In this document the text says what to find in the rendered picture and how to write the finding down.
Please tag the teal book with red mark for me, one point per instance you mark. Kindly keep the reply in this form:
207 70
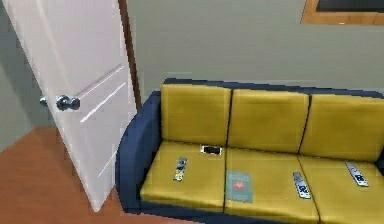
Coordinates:
239 186

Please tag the grey remote control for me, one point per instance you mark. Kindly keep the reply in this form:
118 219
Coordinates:
357 174
301 185

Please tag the silver round door knob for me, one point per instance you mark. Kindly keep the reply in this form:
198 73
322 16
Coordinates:
67 102

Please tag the blue sofa with yellow cushions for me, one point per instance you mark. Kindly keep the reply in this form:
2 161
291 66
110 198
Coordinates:
266 133

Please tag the grey remote with yellow buttons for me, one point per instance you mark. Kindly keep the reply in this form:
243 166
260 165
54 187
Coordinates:
180 169

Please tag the white-framed black phone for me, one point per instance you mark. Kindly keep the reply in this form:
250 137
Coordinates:
211 150

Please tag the wooden framed window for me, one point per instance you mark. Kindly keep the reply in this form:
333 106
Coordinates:
343 13

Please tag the white room door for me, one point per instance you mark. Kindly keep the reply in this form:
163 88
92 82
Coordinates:
76 50

